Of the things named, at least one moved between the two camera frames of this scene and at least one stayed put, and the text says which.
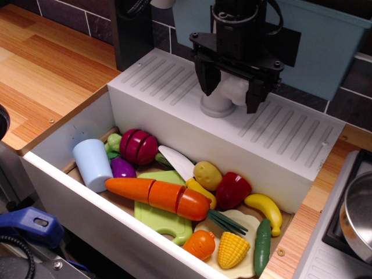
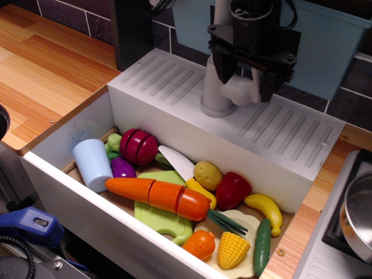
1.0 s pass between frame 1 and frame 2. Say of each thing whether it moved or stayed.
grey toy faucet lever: stayed
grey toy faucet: stayed
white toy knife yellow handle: stayed
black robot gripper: moved
